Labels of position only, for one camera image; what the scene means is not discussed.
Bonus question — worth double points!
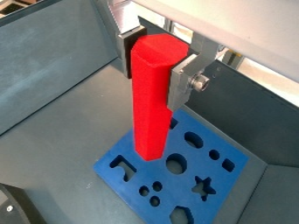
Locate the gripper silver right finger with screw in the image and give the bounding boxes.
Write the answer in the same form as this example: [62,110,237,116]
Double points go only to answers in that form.
[167,32,226,111]

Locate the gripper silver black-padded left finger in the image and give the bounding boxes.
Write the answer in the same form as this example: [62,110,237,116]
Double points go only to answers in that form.
[107,0,147,79]

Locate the red hexagonal prism block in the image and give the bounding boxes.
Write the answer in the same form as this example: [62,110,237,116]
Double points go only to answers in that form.
[131,33,189,161]

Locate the blue foam shape-sorter board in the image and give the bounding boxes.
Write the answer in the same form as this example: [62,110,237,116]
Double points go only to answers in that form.
[94,110,249,224]

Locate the black curved cradle stand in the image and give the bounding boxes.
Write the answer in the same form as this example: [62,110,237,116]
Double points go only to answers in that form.
[0,183,47,224]

